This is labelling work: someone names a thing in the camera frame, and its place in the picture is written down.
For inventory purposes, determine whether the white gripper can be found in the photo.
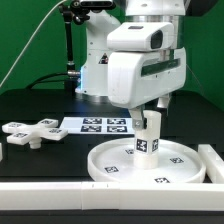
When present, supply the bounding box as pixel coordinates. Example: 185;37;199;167
108;48;186;129

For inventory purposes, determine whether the white round table top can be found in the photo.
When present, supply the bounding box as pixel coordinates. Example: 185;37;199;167
87;138;206;184

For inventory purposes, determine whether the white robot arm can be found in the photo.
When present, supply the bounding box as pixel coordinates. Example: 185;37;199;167
72;0;186;129

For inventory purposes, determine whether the white marker sheet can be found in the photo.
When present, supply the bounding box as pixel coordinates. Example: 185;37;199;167
60;117;134;135

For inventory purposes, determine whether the white right fence block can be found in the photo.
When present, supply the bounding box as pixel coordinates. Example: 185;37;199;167
198;144;224;184

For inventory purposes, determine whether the white cross-shaped table base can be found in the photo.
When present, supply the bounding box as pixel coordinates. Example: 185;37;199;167
2;118;68;149

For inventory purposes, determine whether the white front fence rail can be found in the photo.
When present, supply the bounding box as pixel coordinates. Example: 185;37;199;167
0;182;224;211

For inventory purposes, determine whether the black cable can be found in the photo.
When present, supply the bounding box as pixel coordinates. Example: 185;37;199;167
25;72;81;90

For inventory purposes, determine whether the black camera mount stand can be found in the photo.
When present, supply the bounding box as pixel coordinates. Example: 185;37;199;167
59;0;120;97

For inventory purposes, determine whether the white cable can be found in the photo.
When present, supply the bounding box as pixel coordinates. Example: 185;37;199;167
0;0;68;88

